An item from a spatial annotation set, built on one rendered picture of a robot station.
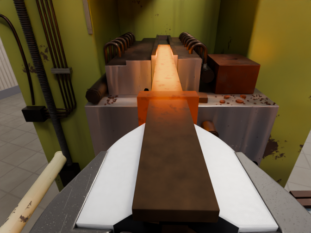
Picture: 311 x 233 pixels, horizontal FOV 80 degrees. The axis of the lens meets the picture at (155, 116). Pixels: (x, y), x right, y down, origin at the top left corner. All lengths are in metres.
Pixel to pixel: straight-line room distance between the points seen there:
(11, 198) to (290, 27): 1.71
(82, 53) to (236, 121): 0.43
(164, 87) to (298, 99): 0.57
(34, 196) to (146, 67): 0.47
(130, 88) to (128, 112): 0.07
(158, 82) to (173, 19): 0.69
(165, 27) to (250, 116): 0.58
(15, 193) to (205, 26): 1.57
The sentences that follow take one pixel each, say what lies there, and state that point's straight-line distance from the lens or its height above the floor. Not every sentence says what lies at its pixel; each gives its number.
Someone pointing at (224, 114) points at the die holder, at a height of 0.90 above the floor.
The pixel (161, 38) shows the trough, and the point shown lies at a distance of 0.79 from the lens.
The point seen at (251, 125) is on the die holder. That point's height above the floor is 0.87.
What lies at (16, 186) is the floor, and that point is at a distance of 1.75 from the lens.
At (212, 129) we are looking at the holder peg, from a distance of 0.36.
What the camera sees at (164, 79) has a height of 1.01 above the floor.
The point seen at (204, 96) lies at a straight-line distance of 0.39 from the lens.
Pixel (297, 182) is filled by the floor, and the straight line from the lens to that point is 1.75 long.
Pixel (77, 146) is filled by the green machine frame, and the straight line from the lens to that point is 0.74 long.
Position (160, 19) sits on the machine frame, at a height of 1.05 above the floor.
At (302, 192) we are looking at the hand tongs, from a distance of 0.61.
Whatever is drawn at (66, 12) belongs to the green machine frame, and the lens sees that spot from 0.58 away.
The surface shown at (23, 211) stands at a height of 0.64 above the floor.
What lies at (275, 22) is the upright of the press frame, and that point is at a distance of 0.60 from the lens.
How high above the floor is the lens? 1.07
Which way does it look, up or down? 29 degrees down
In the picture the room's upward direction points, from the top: 1 degrees counter-clockwise
